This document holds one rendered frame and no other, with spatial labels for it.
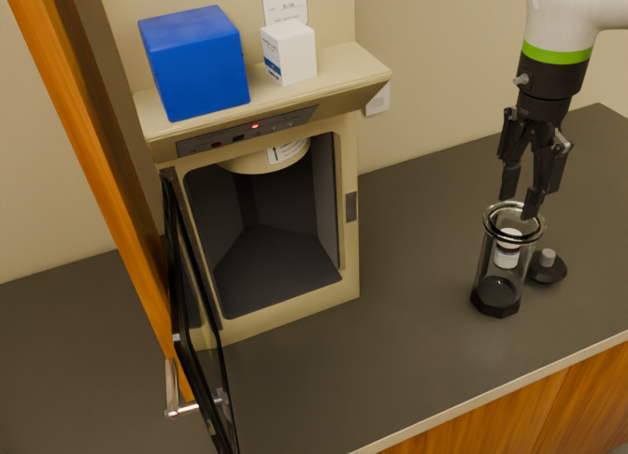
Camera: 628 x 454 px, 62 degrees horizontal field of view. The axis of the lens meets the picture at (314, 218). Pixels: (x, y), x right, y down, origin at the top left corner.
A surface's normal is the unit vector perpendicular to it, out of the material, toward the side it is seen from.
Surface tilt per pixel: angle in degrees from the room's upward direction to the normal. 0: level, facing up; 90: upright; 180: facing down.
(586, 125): 0
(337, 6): 90
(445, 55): 90
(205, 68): 90
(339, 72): 0
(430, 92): 90
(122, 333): 0
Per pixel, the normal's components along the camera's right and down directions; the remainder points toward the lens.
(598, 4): -0.13, 0.69
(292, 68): 0.50, 0.54
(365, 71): -0.07, -0.75
